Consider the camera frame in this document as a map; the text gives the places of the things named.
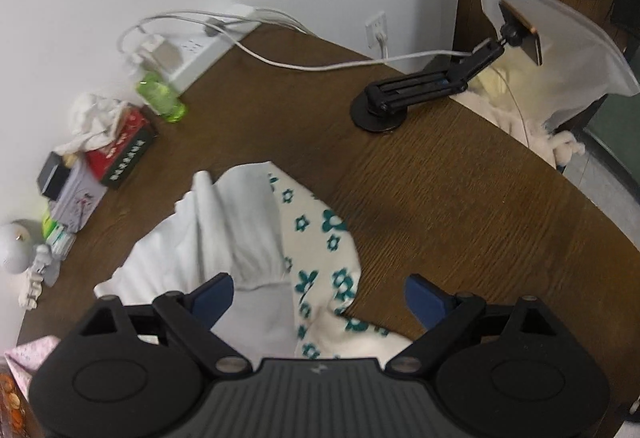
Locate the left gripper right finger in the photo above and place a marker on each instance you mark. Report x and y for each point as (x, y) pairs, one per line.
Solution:
(449, 321)

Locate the cream teal floral garment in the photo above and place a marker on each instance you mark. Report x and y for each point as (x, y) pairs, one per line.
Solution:
(294, 266)

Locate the white round robot figurine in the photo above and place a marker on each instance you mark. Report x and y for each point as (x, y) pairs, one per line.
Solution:
(26, 254)

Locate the pink patterned garment pile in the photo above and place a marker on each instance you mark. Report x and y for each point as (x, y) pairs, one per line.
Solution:
(25, 360)

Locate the black phone holder stand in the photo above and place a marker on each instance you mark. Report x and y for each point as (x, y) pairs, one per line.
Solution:
(383, 105)

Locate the green plastic bottle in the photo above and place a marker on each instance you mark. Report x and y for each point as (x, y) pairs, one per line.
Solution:
(161, 97)

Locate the white printed tin box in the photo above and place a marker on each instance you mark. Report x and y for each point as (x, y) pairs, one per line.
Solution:
(79, 198)

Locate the green white small packet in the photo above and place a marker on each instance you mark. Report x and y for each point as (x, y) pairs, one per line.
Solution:
(57, 237)

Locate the smartphone on holder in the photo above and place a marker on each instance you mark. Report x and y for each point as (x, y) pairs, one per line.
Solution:
(518, 32)

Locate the white wall socket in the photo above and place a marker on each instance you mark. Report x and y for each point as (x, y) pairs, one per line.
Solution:
(376, 30)

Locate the small black box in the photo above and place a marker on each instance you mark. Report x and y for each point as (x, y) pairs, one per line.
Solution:
(53, 176)

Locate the clear snack bag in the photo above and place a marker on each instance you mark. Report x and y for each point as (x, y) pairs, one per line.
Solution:
(17, 419)

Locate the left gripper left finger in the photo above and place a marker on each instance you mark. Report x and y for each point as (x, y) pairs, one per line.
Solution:
(189, 319)

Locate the red green tissue box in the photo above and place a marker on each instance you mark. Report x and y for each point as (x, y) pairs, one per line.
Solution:
(113, 163)

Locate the white power strip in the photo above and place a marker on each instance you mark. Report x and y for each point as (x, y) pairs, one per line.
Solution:
(202, 38)

